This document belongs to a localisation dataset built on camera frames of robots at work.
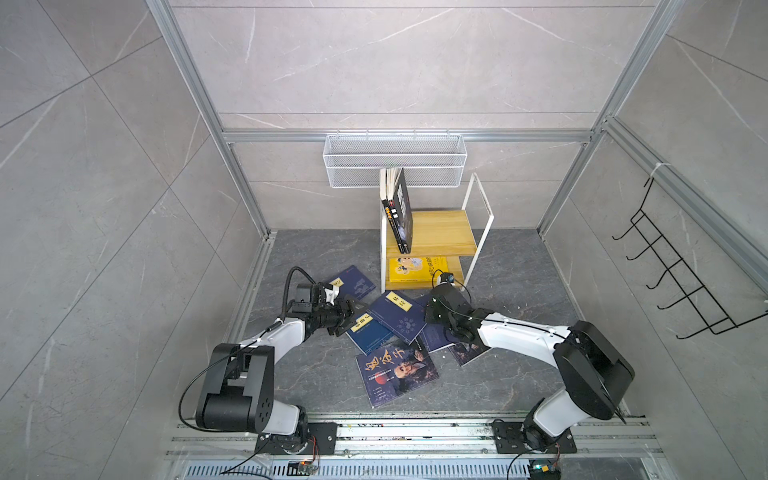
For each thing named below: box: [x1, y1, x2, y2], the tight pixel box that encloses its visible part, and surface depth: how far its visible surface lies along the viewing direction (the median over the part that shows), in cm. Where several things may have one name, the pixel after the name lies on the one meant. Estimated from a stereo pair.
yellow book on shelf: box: [389, 256, 449, 283], surface depth 106 cm
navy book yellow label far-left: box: [329, 265, 376, 301], surface depth 106 cm
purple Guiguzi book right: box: [448, 342, 491, 366], surface depth 88 cm
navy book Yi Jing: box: [368, 291, 428, 346], surface depth 95 cm
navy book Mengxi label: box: [423, 322, 456, 353], surface depth 91 cm
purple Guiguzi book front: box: [355, 338, 439, 409], surface depth 85 cm
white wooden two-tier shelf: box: [380, 172, 495, 294], surface depth 92 cm
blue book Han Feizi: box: [345, 312, 395, 356], surface depth 92 cm
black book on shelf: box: [380, 168, 407, 254], surface depth 79 cm
